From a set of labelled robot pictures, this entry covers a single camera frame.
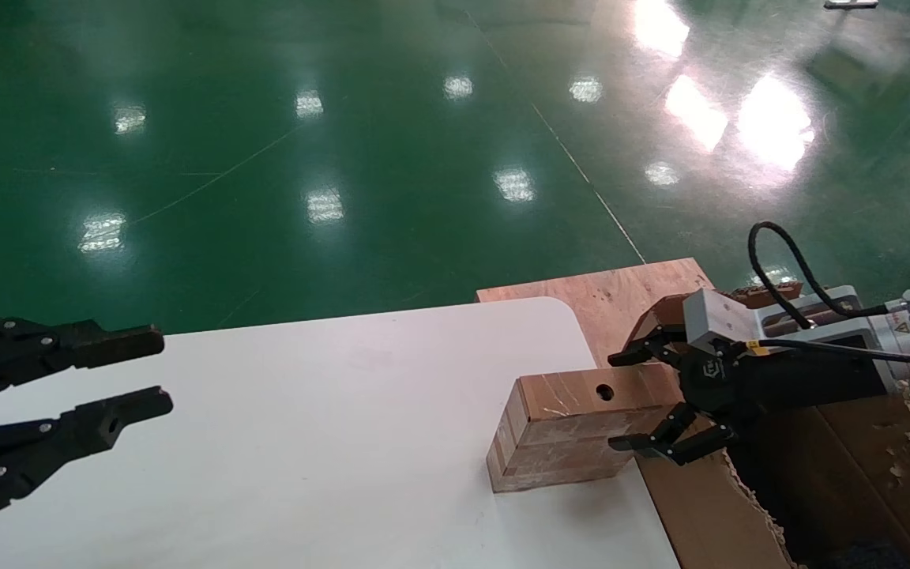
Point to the grey stand base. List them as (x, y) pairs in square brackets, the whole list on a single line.
[(850, 3)]

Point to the plywood board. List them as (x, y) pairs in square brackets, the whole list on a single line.
[(621, 292)]

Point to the grey metal camera bracket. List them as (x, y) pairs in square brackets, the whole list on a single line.
[(826, 316)]

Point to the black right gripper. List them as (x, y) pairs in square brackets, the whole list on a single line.
[(779, 383)]

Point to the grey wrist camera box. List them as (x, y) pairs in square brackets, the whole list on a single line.
[(720, 320)]

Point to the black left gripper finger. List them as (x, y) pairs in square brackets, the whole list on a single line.
[(68, 431), (60, 348)]

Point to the big open cardboard box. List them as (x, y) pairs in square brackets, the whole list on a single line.
[(700, 514)]

